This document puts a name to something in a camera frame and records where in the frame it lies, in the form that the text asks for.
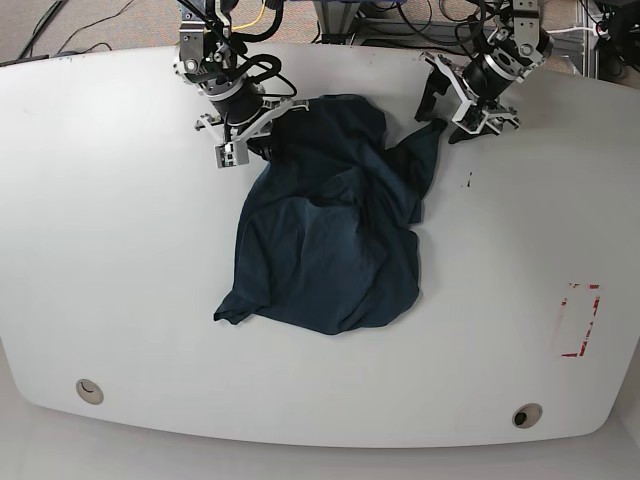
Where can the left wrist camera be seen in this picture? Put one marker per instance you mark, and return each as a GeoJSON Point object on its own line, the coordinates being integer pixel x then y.
{"type": "Point", "coordinates": [470, 117]}

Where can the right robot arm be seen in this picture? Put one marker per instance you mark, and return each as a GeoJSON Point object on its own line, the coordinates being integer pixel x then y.
{"type": "Point", "coordinates": [212, 48]}

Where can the table cable grommet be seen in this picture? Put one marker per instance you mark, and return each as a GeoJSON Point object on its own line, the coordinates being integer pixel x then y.
{"type": "Point", "coordinates": [527, 416]}
{"type": "Point", "coordinates": [89, 392]}

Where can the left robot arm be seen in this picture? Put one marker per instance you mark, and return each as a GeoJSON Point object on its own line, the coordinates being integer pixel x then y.
{"type": "Point", "coordinates": [508, 44]}

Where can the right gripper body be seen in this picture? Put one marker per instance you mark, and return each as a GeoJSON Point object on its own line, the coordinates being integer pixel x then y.
{"type": "Point", "coordinates": [242, 111]}

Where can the red tape rectangle marking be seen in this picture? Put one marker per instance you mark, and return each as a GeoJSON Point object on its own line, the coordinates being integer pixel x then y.
{"type": "Point", "coordinates": [578, 312]}

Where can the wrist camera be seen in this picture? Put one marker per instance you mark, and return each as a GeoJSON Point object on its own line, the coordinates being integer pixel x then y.
{"type": "Point", "coordinates": [470, 117]}
{"type": "Point", "coordinates": [231, 154]}

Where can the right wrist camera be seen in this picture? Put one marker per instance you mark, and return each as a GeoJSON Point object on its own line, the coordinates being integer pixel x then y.
{"type": "Point", "coordinates": [231, 154]}

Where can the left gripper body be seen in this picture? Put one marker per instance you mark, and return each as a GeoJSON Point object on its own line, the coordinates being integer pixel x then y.
{"type": "Point", "coordinates": [481, 81]}

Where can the dark blue t-shirt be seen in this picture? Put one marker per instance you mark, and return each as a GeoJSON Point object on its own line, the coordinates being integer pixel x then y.
{"type": "Point", "coordinates": [325, 239]}

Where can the right table cable grommet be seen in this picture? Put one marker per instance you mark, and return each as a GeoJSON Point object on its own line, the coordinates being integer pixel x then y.
{"type": "Point", "coordinates": [527, 416]}

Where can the left table cable grommet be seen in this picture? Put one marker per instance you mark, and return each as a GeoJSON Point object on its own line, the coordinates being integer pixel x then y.
{"type": "Point", "coordinates": [89, 392]}

